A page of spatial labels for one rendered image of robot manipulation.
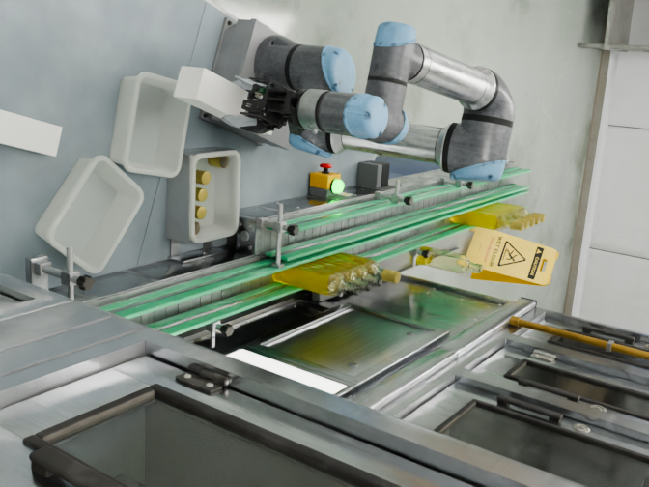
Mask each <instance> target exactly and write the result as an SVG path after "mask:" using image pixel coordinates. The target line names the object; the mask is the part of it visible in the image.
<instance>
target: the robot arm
mask: <svg viewBox="0 0 649 487"><path fill-rule="evenodd" d="M373 46H374V47H373V53H372V58H371V63H370V69H369V73H368V79H367V84H366V89H365V94H363V93H362V94H354V93H352V90H353V88H354V85H355V79H356V72H355V65H354V62H353V58H352V56H351V55H350V53H349V52H348V51H347V50H345V49H343V48H340V47H334V46H331V45H327V46H321V45H308V44H298V43H295V42H293V41H291V40H289V39H287V38H285V37H283V36H275V35H272V36H268V37H266V38H265V39H264V40H263V41H262V42H261V43H260V45H259V47H258V49H257V51H256V54H255V59H254V75H255V77H249V78H248V79H243V78H241V77H239V76H236V75H235V78H236V79H237V80H236V81H233V82H232V83H234V84H236V85H238V86H240V87H241V88H242V89H244V90H245V91H247V92H248V96H247V100H243V102H242V106H241V108H242V109H244V110H245V111H244V112H240V114H242V115H244V116H236V115H224V117H222V118H221V120H222V121H224V122H225V123H226V124H228V125H230V126H232V127H235V128H238V129H244V130H247V131H250V132H253V133H257V134H263V133H266V132H269V131H274V128H277V129H280V128H281V127H282V126H286V123H287V121H288V125H289V131H290V133H289V143H290V145H291V146H293V147H294V148H297V149H300V150H301V151H305V152H308V153H311V154H314V155H318V156H321V157H325V158H332V156H333V153H334V154H341V153H342V152H343V151H345V150H346V149H349V150H355V151H360V152H366V153H372V154H377V155H384V156H389V157H395V158H405V159H411V160H417V161H423V162H429V163H434V164H437V165H439V167H440V168H441V170H442V171H443V172H446V173H450V174H449V176H450V179H451V180H455V181H467V182H496V181H498V180H500V179H501V177H502V174H503V170H504V166H505V164H506V162H507V160H506V158H507V153H508V149H509V144H510V139H511V134H512V129H513V124H514V121H515V105H514V101H513V98H512V95H511V93H510V91H509V89H508V87H507V85H506V84H505V82H504V81H503V80H502V78H501V77H500V76H499V75H498V74H497V73H495V72H494V71H492V70H490V69H488V68H485V67H482V66H475V67H471V66H469V65H466V64H464V63H462V62H459V61H457V60H455V59H453V58H450V57H448V56H446V55H443V54H441V53H439V52H436V51H434V50H432V49H430V48H428V47H426V46H423V45H421V44H419V43H416V30H415V28H414V27H412V26H410V25H407V24H405V23H400V22H392V21H386V22H383V23H381V24H380V25H379V26H378V29H377V33H376V36H375V41H374V42H373ZM408 83H409V84H412V85H415V86H418V87H421V88H423V89H426V90H429V91H432V92H435V93H438V94H440V95H443V96H446V97H448V98H451V99H453V100H458V101H459V103H460V105H461V106H463V107H464V111H463V115H462V120H461V122H460V123H451V124H449V125H448V126H447V127H445V128H441V127H434V126H428V125H421V124H415V123H410V122H409V118H408V115H407V114H406V112H405V111H404V110H403V105H404V100H405V95H406V90H407V85H408ZM295 91H296V92H295Z"/></svg>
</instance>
